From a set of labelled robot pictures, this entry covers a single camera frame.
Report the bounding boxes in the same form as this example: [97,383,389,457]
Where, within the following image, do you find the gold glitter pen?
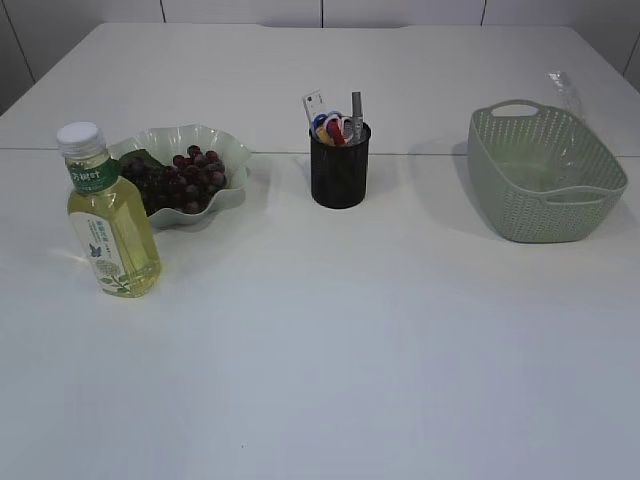
[315,126,335,146]

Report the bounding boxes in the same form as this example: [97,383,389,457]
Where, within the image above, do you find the red glitter pen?
[326,120,345,146]

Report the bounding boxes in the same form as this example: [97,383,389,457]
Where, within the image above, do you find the pink scissors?
[323,114,353,146]

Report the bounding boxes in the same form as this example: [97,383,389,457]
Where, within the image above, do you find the blue scissors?
[312,111,344,132]

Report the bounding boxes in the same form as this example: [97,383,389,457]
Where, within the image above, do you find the grey glitter pen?
[351,91,364,145]

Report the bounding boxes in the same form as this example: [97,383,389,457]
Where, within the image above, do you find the clear plastic ruler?
[302,89,329,129]

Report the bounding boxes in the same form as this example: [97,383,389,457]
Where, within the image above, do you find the purple grape bunch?
[118,145,228,216]

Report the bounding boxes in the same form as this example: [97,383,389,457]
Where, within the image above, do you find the green tea bottle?
[56,122,161,298]

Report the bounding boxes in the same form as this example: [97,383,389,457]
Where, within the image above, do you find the clear plastic sheet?
[547,71,585,190]

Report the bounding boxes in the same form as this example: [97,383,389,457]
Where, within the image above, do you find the black mesh pen holder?
[309,123,371,209]

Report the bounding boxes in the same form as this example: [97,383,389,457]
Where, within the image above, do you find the green woven plastic basket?
[467,99,629,244]

